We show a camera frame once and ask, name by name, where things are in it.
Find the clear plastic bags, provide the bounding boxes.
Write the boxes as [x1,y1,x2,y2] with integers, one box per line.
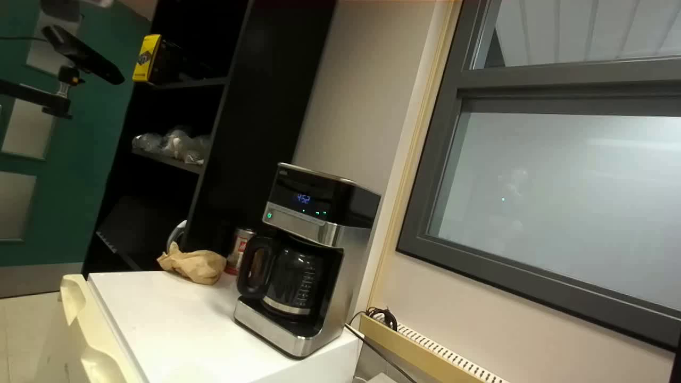
[130,126,213,171]

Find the beige vented cable duct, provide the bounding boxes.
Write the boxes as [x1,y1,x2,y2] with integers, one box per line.
[357,311,508,383]

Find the white round plate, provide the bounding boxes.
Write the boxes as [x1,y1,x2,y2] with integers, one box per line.
[167,217,191,252]

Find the red drink can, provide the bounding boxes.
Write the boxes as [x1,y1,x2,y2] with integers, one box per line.
[224,228,256,276]

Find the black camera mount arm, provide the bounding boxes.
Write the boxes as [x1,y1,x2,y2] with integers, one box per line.
[0,65,82,119]

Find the black cable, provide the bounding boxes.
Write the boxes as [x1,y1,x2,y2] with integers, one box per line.
[345,304,421,383]

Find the green door with glass panes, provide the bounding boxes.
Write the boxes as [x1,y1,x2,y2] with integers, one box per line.
[0,0,154,268]

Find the black steel drip coffee maker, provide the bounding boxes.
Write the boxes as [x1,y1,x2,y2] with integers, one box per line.
[233,159,384,359]

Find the glass carafe with black handle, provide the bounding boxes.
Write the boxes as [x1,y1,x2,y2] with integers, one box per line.
[237,233,331,320]

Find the black shelf unit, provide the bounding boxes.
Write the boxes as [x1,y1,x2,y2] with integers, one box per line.
[82,0,339,279]

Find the grey framed window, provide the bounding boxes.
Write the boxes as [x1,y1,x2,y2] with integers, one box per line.
[395,0,681,352]

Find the white cabinet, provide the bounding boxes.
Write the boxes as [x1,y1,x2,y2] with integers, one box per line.
[58,268,365,383]

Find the yellow box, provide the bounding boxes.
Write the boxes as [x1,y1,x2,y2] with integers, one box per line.
[130,33,165,86]

